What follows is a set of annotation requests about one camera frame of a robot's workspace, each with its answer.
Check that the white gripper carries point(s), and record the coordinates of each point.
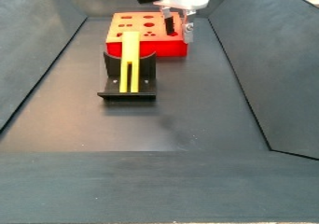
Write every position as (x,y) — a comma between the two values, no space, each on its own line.
(189,5)

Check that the yellow two-pronged square-circle object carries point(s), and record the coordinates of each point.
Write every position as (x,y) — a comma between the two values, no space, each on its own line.
(129,62)

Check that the red fixture block with holes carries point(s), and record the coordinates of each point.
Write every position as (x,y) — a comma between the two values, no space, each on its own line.
(154,41)

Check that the black curved regrasp stand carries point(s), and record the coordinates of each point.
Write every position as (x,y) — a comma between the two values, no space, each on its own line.
(146,79)

